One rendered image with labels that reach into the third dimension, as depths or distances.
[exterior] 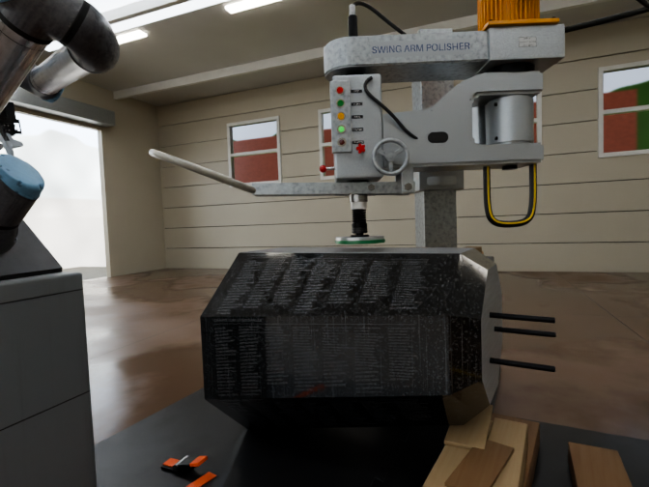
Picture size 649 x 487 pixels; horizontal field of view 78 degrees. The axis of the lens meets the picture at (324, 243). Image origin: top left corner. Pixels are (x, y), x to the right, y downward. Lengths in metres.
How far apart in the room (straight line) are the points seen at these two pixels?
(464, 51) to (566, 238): 6.30
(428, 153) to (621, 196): 6.51
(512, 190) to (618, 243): 1.82
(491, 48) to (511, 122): 0.30
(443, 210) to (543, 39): 0.95
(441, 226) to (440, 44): 1.00
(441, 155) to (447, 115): 0.16
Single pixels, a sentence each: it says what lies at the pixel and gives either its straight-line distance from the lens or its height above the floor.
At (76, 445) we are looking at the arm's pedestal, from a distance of 1.76.
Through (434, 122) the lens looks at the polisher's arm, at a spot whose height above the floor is 1.38.
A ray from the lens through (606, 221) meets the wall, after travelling 8.01.
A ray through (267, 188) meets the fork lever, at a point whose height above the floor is 1.14.
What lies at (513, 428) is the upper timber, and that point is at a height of 0.22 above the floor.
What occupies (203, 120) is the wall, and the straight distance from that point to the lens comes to 10.16.
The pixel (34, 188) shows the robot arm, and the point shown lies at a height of 1.13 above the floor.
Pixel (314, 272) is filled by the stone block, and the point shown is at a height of 0.80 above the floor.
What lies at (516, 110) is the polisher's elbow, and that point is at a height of 1.42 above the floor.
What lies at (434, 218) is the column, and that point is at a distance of 2.37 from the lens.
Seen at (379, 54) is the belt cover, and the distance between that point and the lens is 1.79.
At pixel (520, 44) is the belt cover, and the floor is 1.67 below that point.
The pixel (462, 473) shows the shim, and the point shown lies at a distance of 1.43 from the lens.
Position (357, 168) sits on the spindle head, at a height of 1.21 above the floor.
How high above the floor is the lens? 0.99
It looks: 3 degrees down
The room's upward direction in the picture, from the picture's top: 2 degrees counter-clockwise
